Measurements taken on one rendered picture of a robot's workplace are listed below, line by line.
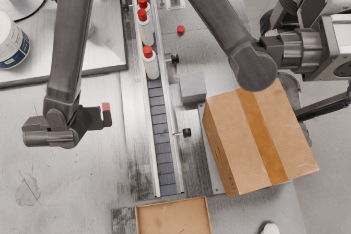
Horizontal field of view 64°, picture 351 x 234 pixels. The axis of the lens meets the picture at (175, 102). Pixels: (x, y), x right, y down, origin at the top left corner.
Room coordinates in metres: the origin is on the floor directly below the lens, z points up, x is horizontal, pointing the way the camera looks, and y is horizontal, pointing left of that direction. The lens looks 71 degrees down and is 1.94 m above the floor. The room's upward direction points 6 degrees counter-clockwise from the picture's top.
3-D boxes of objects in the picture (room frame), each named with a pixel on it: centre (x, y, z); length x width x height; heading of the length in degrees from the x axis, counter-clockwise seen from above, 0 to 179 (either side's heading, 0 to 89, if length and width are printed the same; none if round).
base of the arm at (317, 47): (0.25, -0.25, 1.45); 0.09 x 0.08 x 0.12; 175
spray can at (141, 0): (0.72, 0.08, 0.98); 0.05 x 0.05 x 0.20
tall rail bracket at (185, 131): (0.23, -0.01, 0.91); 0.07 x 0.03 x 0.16; 93
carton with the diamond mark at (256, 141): (0.17, -0.24, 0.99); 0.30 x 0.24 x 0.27; 10
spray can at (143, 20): (0.66, 0.09, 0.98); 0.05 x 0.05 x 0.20
